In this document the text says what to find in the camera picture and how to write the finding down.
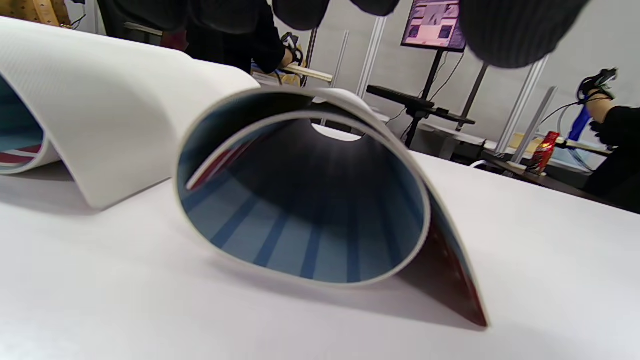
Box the wooden rack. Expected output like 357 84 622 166
0 0 73 28

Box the curled white blue-striped mat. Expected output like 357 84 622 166
0 16 490 329

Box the monitor with pink screen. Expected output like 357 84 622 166
400 0 468 54

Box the black monitor stand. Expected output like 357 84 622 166
366 49 490 150

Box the red snack packet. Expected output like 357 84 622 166
525 131 561 176

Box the person's left hand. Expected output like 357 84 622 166
272 0 592 69

